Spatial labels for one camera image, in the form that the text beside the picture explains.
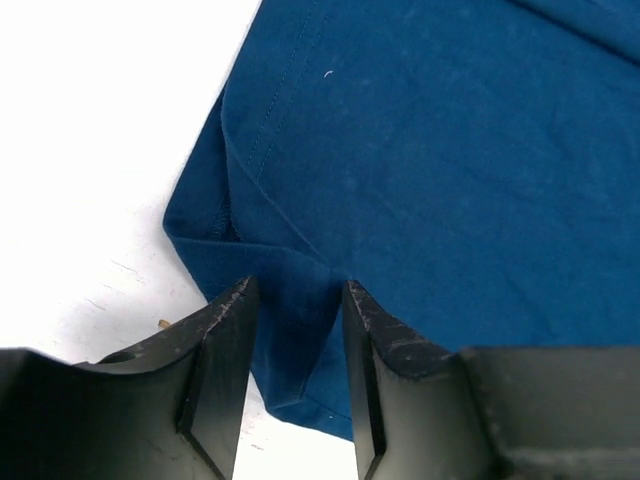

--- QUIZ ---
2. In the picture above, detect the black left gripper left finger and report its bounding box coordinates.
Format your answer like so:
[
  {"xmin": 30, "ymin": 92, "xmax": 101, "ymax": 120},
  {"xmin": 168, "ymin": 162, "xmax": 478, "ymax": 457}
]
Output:
[{"xmin": 1, "ymin": 277, "xmax": 259, "ymax": 479}]

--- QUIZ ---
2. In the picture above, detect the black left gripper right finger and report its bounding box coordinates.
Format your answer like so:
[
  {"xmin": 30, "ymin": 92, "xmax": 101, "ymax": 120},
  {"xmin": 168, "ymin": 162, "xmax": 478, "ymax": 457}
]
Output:
[{"xmin": 342, "ymin": 281, "xmax": 639, "ymax": 479}]

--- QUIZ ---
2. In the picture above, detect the blue printed t shirt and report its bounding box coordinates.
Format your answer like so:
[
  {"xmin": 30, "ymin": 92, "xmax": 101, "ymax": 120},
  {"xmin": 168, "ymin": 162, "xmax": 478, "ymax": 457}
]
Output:
[{"xmin": 163, "ymin": 0, "xmax": 639, "ymax": 439}]

